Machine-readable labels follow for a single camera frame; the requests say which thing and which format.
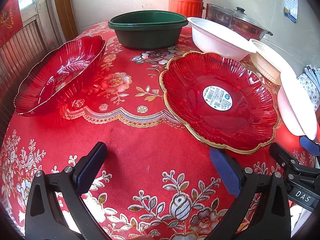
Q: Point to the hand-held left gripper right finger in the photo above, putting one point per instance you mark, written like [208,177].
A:
[225,170]

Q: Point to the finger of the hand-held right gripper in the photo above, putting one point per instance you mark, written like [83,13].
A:
[311,145]
[282,157]

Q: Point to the cream ribbed bowl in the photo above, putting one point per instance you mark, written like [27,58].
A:
[265,65]

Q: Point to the dark green plastic bowl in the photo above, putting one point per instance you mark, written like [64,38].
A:
[147,36]

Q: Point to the glass jar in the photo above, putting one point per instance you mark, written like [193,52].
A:
[217,13]

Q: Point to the glass pot lid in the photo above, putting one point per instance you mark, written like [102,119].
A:
[243,17]

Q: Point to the steel cooking pot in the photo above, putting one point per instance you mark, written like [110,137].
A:
[251,34]

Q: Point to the white disposable bowl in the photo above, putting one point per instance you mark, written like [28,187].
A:
[220,40]
[290,105]

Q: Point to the red plate with white label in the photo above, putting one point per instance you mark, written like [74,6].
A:
[190,100]

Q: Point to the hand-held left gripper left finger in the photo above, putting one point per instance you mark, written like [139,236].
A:
[91,165]

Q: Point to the red poster gold black print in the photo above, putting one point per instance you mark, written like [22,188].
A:
[10,17]

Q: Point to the wooden door frame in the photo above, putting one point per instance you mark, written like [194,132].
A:
[63,10]

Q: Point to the red floral tablecloth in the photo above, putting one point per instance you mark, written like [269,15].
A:
[150,135]

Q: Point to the corrugated metal panel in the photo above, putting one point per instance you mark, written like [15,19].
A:
[22,47]

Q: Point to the floral patterned cushion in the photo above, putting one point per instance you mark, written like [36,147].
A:
[311,90]

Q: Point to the window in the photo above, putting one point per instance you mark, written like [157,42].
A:
[26,0]

